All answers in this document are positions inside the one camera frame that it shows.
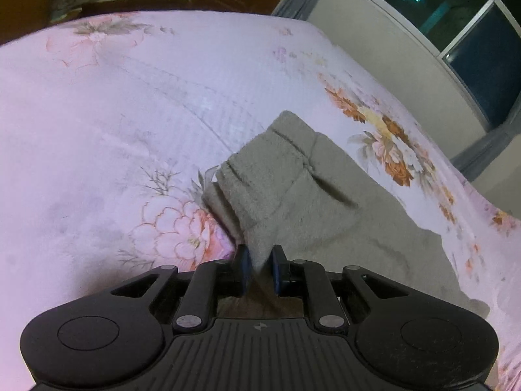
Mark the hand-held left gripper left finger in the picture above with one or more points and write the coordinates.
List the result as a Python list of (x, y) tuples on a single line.
[(242, 271)]

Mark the brown wooden cabinet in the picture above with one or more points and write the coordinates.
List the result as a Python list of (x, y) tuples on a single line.
[(24, 4)]

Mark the floral pink bedsheet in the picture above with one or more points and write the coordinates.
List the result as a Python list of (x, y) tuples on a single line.
[(122, 130)]

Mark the glass window with white frame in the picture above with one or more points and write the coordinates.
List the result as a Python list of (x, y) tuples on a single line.
[(468, 49)]

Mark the grey towel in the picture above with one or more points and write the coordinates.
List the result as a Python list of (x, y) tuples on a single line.
[(309, 211)]

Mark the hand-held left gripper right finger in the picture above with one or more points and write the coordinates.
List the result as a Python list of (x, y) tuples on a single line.
[(279, 271)]

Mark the dark wooden headboard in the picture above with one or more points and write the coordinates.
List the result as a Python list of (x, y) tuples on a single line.
[(134, 5)]

